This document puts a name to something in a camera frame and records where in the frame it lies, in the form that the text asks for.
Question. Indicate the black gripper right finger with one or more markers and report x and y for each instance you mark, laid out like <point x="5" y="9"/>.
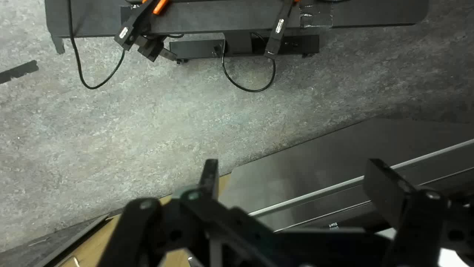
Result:
<point x="401" y="203"/>

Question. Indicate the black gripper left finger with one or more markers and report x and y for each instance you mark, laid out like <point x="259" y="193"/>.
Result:
<point x="208" y="186"/>

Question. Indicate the stainless steel dishwasher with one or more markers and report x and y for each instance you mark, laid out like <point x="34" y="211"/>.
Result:
<point x="319" y="183"/>

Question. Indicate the black optical breadboard table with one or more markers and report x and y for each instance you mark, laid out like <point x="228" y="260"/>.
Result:
<point x="223" y="28"/>

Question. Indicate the black clamp with orange handle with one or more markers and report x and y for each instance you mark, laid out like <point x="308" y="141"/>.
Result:
<point x="140" y="21"/>

